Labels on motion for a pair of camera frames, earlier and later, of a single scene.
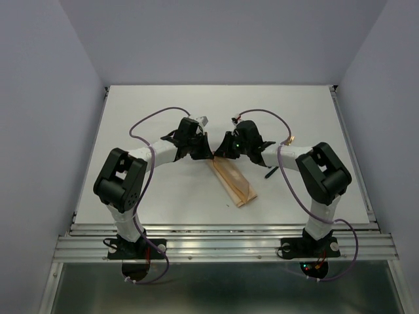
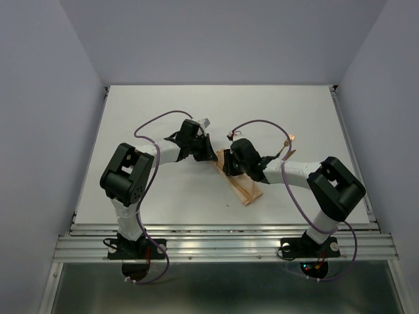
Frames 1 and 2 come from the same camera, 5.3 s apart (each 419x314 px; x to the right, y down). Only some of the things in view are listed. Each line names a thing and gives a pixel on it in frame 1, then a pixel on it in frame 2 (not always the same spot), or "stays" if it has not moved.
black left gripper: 205,152 stays
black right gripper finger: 228,148 -> 230,165
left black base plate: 122,249 stays
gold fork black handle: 291,139 stays
